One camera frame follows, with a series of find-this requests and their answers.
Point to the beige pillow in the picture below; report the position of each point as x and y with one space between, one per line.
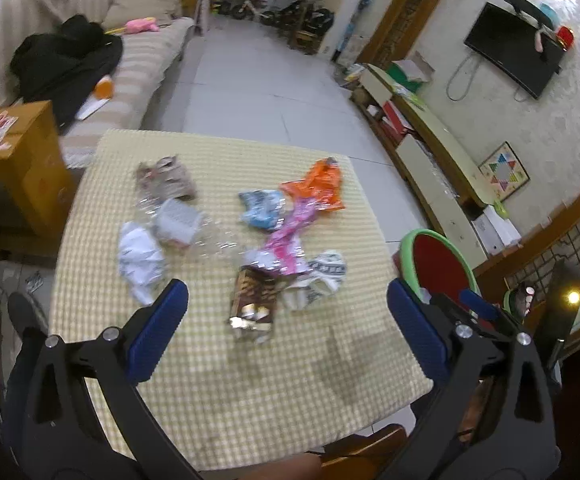
144 0

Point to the orange cup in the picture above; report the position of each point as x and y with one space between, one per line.
103 89

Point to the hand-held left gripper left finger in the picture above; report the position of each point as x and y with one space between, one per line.
157 330

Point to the black jacket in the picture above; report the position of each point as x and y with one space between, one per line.
64 70

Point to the pink wrapper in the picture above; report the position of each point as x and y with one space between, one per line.
290 237

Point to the blue silver wrapper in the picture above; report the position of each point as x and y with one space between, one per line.
262 210

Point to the small green box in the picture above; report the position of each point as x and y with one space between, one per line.
500 208

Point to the small wooden chair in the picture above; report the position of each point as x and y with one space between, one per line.
307 40

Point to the clear plastic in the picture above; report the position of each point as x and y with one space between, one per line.
219 242

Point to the standing air conditioner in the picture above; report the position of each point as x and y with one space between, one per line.
347 0

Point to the printed wrapper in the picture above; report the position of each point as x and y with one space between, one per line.
320 272

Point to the open green cardboard box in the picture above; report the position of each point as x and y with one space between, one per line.
410 77

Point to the black television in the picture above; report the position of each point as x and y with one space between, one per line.
512 47

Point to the small green rimmed pot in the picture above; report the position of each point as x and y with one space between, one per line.
520 302

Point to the silver foil wrapper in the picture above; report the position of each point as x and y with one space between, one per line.
139 260

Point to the red ornament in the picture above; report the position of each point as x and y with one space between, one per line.
565 37

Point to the blister pack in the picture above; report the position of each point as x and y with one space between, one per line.
33 282

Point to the orange wrapper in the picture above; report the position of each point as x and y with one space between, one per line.
320 185

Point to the green packet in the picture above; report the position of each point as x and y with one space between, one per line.
412 97

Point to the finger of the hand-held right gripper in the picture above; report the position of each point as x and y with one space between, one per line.
445 305
477 304

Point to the brown chocolate wrapper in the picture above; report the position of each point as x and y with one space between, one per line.
252 300

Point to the pink plush toy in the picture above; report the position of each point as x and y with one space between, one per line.
142 25

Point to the red bin with green rim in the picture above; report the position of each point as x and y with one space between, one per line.
435 265

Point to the teal hat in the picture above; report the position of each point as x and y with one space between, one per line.
549 14

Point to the checkered tablecloth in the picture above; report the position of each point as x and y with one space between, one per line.
219 385

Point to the white paper sheet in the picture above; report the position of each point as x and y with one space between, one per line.
92 108

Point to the white cardboard box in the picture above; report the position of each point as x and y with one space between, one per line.
495 230

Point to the star checkers board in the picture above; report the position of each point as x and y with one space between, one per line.
505 172

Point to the long television cabinet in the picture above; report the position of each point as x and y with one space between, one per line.
435 130

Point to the flat red box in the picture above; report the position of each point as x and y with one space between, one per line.
395 117

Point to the white balance bike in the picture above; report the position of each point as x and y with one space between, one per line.
245 7

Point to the black hat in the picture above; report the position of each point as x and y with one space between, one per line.
517 2

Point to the striped beige sofa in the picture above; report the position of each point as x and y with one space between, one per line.
154 60

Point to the wooden side table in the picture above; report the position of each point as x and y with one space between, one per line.
29 160

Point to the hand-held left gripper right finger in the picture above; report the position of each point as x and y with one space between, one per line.
417 332

